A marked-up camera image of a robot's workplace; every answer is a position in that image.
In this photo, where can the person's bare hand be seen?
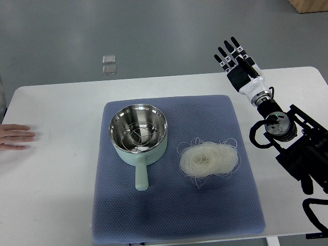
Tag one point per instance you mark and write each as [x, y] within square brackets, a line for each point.
[15, 137]

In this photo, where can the wooden box corner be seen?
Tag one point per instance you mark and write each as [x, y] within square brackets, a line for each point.
[310, 6]

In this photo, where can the upper clear floor tile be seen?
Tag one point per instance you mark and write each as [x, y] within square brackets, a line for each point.
[109, 59]

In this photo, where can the blue textured mat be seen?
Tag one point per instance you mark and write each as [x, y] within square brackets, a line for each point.
[173, 207]

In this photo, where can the wire steaming rack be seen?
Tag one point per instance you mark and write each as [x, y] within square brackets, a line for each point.
[136, 138]

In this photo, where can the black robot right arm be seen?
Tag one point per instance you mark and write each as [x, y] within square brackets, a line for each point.
[300, 140]

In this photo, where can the mint green steel pot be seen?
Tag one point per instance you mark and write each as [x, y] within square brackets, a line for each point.
[139, 114]

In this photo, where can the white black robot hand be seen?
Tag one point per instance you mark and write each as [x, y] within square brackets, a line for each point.
[246, 77]

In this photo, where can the white vermicelli noodle bundle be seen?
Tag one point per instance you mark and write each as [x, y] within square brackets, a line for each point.
[200, 160]

